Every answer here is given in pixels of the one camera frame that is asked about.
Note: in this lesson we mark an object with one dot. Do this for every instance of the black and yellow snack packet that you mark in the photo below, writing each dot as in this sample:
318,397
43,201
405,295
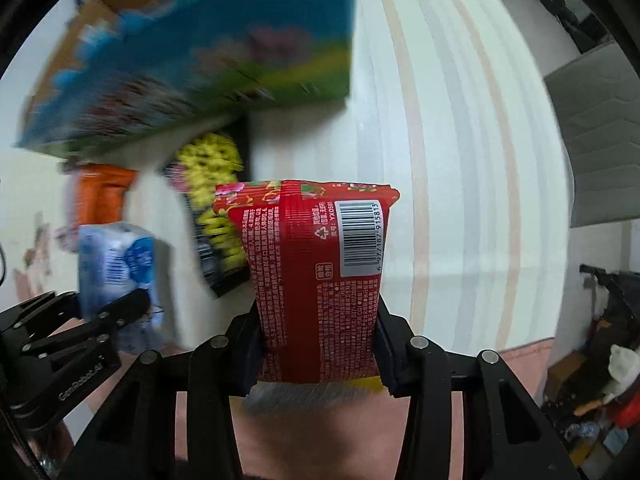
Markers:
215,210

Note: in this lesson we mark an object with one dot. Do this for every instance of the striped white bed sheet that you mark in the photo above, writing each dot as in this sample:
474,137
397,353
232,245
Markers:
450,160

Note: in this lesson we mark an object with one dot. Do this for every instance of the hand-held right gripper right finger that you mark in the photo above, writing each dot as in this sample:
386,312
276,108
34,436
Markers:
388,360

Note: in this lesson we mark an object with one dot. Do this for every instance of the black folding scooter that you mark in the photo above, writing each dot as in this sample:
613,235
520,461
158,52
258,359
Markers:
617,300

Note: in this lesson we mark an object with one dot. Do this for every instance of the blue printed cardboard box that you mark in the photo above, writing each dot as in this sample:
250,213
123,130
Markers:
210,45

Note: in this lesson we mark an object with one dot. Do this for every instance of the red snack packet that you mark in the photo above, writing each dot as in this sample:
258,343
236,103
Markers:
310,285

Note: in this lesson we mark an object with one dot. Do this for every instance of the brown cardboard box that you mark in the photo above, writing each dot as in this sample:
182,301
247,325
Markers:
565,375

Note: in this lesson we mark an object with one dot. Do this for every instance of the white plush toy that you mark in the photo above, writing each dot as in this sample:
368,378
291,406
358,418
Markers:
624,367

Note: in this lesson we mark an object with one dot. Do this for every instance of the pink blanket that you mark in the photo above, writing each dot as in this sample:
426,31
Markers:
325,445

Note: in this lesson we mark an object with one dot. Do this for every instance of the grey quilted mattress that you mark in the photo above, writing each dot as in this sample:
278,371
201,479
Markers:
600,150

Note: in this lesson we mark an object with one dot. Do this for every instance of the white and blue tissue packet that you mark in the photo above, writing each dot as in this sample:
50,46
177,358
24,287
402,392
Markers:
117,260

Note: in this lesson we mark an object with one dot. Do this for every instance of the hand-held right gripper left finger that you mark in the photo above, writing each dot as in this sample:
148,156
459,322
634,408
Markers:
248,360

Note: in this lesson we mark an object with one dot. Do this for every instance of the clear plastic bottle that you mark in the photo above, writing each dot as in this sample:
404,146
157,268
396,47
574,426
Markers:
582,431

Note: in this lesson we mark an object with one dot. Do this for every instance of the dark wheeled device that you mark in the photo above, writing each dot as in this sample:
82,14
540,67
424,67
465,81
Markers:
575,15

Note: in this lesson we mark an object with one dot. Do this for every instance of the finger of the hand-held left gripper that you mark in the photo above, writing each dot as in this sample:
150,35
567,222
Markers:
45,305
127,307

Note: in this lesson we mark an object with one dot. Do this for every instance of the orange snack packet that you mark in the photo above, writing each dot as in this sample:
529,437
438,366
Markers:
102,195

